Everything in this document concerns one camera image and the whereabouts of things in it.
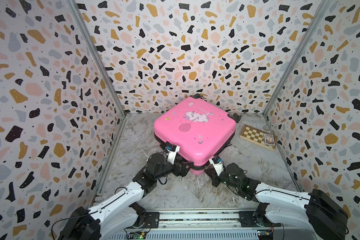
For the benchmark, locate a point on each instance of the aluminium corner post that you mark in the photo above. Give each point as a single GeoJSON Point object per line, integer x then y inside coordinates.
{"type": "Point", "coordinates": [319, 14]}
{"type": "Point", "coordinates": [72, 5]}

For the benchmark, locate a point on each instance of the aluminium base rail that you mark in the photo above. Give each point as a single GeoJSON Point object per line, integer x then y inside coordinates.
{"type": "Point", "coordinates": [229, 224]}

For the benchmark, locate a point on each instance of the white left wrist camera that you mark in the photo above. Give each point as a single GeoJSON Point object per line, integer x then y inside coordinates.
{"type": "Point", "coordinates": [172, 151]}

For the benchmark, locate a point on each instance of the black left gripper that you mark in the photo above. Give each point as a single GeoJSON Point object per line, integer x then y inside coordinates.
{"type": "Point", "coordinates": [182, 173]}

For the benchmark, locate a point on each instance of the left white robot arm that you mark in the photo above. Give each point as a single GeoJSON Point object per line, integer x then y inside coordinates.
{"type": "Point", "coordinates": [122, 210]}

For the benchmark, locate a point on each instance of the small card box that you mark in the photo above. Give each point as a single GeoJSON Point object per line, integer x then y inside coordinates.
{"type": "Point", "coordinates": [269, 139]}

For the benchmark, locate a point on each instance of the pink hard-shell kids suitcase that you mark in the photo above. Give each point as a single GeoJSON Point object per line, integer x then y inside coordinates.
{"type": "Point", "coordinates": [200, 129]}

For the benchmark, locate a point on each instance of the left aluminium corner post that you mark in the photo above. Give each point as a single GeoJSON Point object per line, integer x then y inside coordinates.
{"type": "Point", "coordinates": [72, 5]}

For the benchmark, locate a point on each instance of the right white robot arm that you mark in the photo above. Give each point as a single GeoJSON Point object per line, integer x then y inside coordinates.
{"type": "Point", "coordinates": [314, 211]}

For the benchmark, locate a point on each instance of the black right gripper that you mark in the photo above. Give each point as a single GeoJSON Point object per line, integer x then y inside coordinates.
{"type": "Point", "coordinates": [211, 172]}

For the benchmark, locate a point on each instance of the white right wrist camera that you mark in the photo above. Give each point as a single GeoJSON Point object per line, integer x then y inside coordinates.
{"type": "Point", "coordinates": [217, 164]}

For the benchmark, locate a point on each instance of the right aluminium corner post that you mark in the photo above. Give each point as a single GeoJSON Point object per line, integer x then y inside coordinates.
{"type": "Point", "coordinates": [319, 14]}

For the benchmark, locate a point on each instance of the wooden chess board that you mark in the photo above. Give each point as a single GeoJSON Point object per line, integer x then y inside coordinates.
{"type": "Point", "coordinates": [256, 136]}

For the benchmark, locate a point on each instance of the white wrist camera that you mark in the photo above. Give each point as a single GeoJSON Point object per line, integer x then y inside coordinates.
{"type": "Point", "coordinates": [217, 164]}
{"type": "Point", "coordinates": [172, 151]}

